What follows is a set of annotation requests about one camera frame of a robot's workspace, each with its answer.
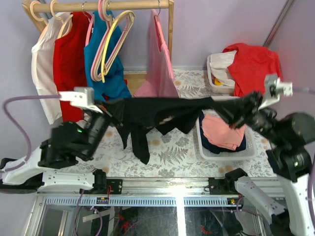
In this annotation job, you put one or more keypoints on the white laundry basket back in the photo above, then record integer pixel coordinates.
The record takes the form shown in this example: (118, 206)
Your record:
(214, 88)

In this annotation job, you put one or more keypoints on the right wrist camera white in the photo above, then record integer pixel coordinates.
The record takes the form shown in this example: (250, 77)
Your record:
(274, 89)

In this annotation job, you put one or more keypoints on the peach hanger far left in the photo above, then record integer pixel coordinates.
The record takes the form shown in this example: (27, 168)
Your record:
(35, 14)

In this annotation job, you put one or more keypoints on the yellow item in back basket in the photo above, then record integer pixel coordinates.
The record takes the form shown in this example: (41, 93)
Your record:
(217, 82)

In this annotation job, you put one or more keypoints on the red orange cloth on basket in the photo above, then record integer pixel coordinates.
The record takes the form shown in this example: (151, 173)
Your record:
(250, 66)

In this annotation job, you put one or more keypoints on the floral table mat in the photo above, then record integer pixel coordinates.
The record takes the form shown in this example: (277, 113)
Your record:
(172, 155)

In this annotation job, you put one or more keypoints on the salmon pink folded shirt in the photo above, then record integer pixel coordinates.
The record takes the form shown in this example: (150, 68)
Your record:
(218, 133)

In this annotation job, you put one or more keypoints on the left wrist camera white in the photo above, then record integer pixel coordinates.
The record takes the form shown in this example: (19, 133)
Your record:
(81, 97)

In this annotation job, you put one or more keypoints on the wooden clothes rack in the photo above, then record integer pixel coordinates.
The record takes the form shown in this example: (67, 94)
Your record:
(63, 10)

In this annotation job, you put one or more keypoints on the aluminium rail frame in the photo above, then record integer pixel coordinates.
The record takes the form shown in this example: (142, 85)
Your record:
(146, 192)

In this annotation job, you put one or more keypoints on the red t shirt on hanger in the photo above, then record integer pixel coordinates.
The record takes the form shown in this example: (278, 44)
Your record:
(68, 59)

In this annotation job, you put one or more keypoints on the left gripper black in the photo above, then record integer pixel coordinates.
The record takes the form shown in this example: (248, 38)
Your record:
(107, 114)

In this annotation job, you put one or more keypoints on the pink t shirt on hanger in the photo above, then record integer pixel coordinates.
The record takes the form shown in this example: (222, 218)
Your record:
(160, 76)

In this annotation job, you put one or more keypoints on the pink empty hanger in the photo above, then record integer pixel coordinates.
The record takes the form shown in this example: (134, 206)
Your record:
(103, 7)

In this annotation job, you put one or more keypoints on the white laundry basket front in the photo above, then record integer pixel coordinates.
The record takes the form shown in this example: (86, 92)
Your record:
(249, 153)

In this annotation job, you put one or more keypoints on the black t shirt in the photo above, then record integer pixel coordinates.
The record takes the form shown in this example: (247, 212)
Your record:
(138, 116)

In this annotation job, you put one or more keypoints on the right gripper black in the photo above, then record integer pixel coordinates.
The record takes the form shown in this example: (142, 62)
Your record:
(253, 100)

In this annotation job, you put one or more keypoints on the yellow empty hanger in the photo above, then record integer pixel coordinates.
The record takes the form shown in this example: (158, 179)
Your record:
(111, 43)

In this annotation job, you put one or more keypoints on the white laundry basket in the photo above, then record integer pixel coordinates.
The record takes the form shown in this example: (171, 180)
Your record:
(249, 153)
(214, 88)

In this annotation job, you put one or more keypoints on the white t shirt on hanger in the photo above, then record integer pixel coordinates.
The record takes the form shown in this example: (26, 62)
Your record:
(42, 69)

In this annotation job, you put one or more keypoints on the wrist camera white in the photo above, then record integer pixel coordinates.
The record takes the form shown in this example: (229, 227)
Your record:
(81, 97)
(274, 89)

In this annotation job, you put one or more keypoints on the white cloth in back basket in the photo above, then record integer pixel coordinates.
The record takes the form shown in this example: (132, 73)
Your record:
(219, 64)

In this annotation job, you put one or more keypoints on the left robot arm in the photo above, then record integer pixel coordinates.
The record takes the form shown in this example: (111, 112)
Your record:
(68, 143)

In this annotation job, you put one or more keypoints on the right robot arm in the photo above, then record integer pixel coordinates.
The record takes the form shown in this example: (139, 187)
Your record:
(288, 159)

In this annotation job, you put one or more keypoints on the blue t shirt on hanger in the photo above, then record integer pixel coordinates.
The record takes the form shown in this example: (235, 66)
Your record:
(115, 86)

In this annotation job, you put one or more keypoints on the navy blue folded shirt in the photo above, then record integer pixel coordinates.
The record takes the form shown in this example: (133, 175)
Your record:
(213, 148)

